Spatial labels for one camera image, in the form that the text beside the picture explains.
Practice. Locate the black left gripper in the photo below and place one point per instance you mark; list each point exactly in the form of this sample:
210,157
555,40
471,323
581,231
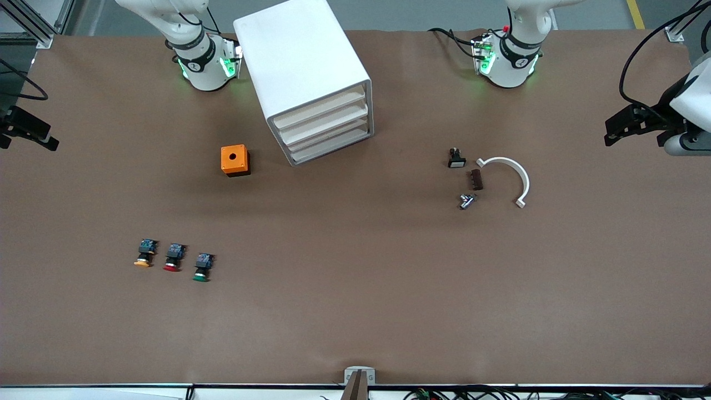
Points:
659,113

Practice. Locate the yellow push button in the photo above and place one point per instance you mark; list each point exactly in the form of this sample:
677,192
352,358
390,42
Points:
143,263

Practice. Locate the white plastic drawer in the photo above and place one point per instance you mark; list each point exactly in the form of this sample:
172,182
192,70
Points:
328,107
328,141
328,124

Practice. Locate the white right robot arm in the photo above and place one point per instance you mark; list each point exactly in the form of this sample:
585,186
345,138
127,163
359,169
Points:
203,72

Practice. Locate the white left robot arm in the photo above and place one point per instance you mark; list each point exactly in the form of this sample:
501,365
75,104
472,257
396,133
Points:
508,66

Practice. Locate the red push button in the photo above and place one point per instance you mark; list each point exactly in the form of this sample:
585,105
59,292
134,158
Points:
172,267

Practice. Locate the green push button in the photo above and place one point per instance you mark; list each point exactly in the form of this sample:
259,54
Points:
200,276

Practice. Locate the white drawer cabinet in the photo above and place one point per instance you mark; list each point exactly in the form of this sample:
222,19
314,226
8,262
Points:
300,50

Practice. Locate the white semicircular clamp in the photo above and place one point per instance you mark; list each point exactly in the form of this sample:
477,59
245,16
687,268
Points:
514,166

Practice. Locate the brown terminal block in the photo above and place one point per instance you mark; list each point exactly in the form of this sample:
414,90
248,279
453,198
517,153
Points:
476,180

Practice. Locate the small metal fitting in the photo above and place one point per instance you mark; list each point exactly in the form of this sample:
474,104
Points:
466,201

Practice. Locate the orange box with hole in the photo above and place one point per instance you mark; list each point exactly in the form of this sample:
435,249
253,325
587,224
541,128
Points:
226,162

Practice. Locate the aluminium frame profile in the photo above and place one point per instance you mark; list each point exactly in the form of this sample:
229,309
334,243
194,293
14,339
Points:
675,36
44,40

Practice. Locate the white-capped black switch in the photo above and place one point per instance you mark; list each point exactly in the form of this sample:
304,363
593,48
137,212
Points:
456,162

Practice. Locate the grey metal bracket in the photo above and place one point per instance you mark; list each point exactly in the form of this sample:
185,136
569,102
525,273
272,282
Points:
350,375

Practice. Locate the brown post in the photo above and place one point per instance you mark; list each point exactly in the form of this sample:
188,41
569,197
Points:
358,389

